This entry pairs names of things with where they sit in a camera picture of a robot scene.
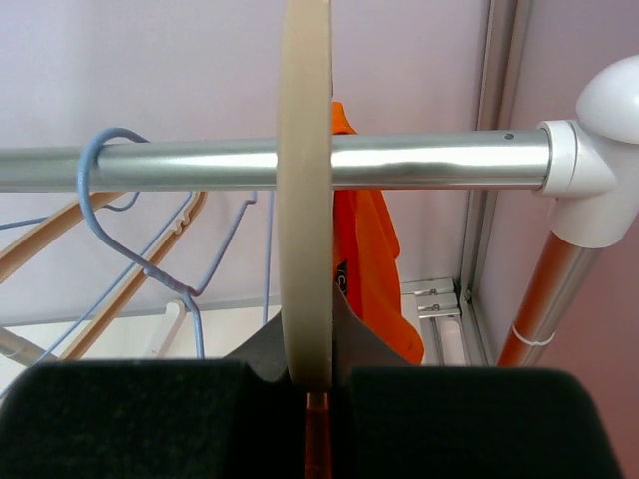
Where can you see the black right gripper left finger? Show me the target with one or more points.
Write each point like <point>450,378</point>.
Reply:
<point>234,417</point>

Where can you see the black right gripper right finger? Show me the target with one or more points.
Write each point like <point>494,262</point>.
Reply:
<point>392,419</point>

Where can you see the orange t shirt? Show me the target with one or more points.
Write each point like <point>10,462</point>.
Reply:
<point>365,251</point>

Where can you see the beige plastic hanger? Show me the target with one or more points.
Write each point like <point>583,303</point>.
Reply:
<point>63,279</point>

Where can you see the white clothes rack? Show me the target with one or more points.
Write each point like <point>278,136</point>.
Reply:
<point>590,166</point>

